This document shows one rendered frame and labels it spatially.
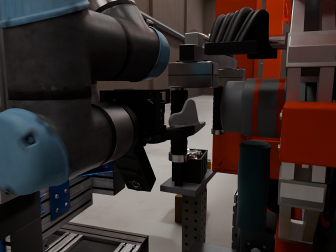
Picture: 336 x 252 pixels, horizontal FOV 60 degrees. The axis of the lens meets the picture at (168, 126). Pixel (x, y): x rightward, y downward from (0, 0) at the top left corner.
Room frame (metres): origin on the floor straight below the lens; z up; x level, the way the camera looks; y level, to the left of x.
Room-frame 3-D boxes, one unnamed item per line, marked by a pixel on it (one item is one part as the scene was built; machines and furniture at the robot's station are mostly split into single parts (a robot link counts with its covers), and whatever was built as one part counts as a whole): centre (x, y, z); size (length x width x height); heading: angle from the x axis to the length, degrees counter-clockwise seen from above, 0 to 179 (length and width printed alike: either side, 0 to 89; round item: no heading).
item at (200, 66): (0.59, -0.05, 0.93); 0.09 x 0.05 x 0.05; 66
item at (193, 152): (1.38, -0.11, 0.51); 0.20 x 0.14 x 0.13; 164
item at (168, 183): (1.42, -0.13, 0.44); 0.43 x 0.17 x 0.03; 156
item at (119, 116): (0.36, 0.08, 0.85); 0.08 x 0.05 x 0.08; 66
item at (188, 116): (0.49, -0.04, 0.85); 0.09 x 0.03 x 0.06; 125
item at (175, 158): (0.60, -0.02, 0.83); 0.04 x 0.04 x 0.16
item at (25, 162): (0.28, 0.11, 0.85); 0.11 x 0.08 x 0.09; 156
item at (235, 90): (0.69, -0.24, 0.85); 0.21 x 0.14 x 0.14; 66
